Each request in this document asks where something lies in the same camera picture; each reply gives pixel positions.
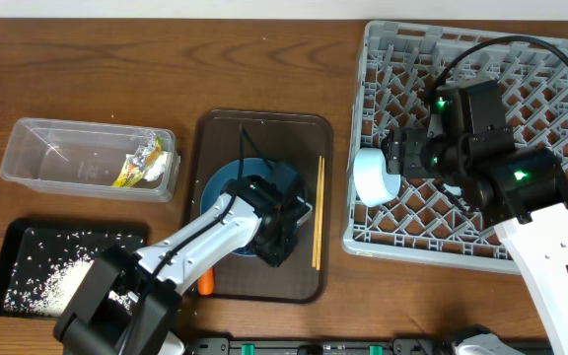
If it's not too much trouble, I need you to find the dark brown serving tray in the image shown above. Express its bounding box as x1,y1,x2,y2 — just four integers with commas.
184,109,333,304

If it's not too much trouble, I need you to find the black waste tray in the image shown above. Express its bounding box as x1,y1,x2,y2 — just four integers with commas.
0,218,149,320

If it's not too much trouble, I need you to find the white tissue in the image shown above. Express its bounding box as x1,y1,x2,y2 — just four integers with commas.
143,151,171,181

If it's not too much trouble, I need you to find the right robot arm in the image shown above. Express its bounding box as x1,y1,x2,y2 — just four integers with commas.
381,79,568,354

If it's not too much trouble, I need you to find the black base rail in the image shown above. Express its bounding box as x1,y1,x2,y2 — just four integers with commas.
185,338,452,355

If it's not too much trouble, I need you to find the large blue plate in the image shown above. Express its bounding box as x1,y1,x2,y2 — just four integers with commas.
199,157,310,257

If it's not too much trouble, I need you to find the orange carrot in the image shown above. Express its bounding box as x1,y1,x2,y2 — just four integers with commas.
197,267,215,296

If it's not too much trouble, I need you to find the grey plastic dishwasher rack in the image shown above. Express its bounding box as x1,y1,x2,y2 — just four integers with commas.
342,21,568,274

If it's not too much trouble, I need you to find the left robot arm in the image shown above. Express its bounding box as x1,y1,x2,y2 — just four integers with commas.
53,163,313,354

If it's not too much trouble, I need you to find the light blue small bowl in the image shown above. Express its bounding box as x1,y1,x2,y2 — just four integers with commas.
353,148,401,207

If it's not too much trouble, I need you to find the clear plastic waste bin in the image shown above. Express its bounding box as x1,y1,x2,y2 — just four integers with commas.
0,117,181,202

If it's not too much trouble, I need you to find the yellow green snack wrapper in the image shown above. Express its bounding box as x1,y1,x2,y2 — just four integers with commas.
111,133,164,188

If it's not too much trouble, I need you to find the spilled white rice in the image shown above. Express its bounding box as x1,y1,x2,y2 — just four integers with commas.
3,228,145,318

